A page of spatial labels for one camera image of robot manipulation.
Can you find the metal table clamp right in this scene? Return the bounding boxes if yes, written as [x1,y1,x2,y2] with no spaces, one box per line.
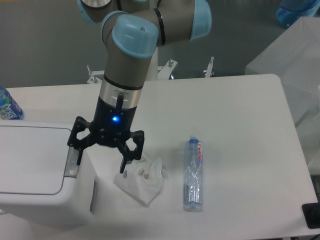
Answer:
[203,56,215,78]

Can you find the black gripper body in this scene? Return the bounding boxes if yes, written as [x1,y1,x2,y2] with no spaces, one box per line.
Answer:
[89,97,137,148]

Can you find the blue labelled bottle left edge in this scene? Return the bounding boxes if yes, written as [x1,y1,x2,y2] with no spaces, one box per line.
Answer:
[0,86,24,120]

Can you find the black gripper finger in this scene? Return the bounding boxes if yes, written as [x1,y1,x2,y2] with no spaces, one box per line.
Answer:
[115,130,145,174]
[67,116,98,165]

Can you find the white trash can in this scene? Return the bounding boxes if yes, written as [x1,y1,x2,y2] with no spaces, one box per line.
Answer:
[0,120,98,225]

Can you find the clear plastic water bottle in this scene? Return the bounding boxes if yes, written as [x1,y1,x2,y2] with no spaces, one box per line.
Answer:
[183,135,204,212]

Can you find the blue plastic bag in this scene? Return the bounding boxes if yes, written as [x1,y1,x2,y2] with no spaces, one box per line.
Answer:
[275,0,320,29]

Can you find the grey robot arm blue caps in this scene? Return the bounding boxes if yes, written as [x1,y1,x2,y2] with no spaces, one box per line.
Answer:
[67,0,212,173]

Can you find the crumpled white plastic wrapper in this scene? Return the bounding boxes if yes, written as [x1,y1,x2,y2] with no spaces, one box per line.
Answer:
[113,153,168,206]

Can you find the black device at table edge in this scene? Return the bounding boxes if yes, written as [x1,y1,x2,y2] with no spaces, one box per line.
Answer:
[302,202,320,229]

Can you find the white side table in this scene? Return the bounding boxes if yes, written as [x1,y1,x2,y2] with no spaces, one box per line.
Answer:
[245,17,320,176]

